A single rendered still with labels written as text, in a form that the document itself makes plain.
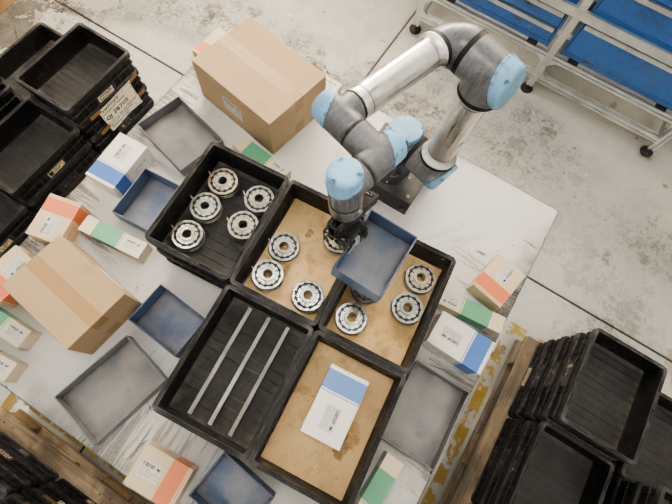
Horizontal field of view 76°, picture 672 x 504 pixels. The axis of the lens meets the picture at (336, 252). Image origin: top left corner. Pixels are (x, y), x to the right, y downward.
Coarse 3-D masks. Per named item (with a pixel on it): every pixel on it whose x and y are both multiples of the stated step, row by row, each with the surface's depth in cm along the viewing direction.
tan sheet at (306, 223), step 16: (304, 208) 149; (288, 224) 147; (304, 224) 148; (320, 224) 148; (304, 240) 146; (320, 240) 146; (304, 256) 144; (320, 256) 144; (336, 256) 145; (288, 272) 142; (304, 272) 142; (320, 272) 142; (256, 288) 139; (288, 288) 140; (288, 304) 138
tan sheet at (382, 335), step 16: (400, 272) 144; (400, 288) 143; (384, 304) 140; (352, 320) 138; (368, 320) 138; (384, 320) 139; (352, 336) 136; (368, 336) 137; (384, 336) 137; (400, 336) 137; (384, 352) 135; (400, 352) 136
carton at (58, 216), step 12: (48, 204) 149; (60, 204) 150; (72, 204) 150; (36, 216) 148; (48, 216) 148; (60, 216) 148; (72, 216) 149; (84, 216) 154; (36, 228) 146; (48, 228) 147; (60, 228) 147; (72, 228) 150; (48, 240) 145; (72, 240) 152
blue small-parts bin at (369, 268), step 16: (368, 224) 123; (384, 224) 120; (368, 240) 122; (384, 240) 122; (400, 240) 123; (352, 256) 120; (368, 256) 120; (384, 256) 121; (400, 256) 121; (336, 272) 113; (352, 272) 118; (368, 272) 119; (384, 272) 119; (368, 288) 111; (384, 288) 117
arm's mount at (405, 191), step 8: (384, 128) 165; (408, 176) 159; (376, 184) 158; (384, 184) 158; (392, 184) 158; (400, 184) 158; (408, 184) 159; (416, 184) 159; (376, 192) 163; (384, 192) 160; (392, 192) 157; (400, 192) 158; (408, 192) 158; (416, 192) 158; (384, 200) 165; (392, 200) 162; (400, 200) 158; (408, 200) 157; (400, 208) 165; (408, 208) 166
